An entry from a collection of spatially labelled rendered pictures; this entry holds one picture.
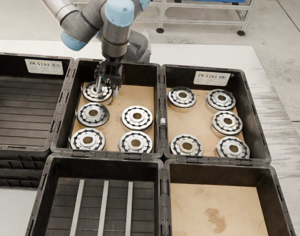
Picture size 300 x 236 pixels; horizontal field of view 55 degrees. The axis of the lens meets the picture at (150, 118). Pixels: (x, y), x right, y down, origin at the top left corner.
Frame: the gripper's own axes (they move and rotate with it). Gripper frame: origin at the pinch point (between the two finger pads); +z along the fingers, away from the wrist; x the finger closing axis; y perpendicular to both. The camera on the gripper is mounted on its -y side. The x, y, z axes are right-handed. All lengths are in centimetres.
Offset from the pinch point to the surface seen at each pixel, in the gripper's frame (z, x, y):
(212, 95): -5.9, 37.2, -1.0
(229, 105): -6.7, 42.9, 3.6
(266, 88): 6, 72, -25
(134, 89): 0.9, 10.0, -4.8
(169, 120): -1.0, 22.3, 9.6
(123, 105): 1.4, 6.2, 3.9
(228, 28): 72, 114, -191
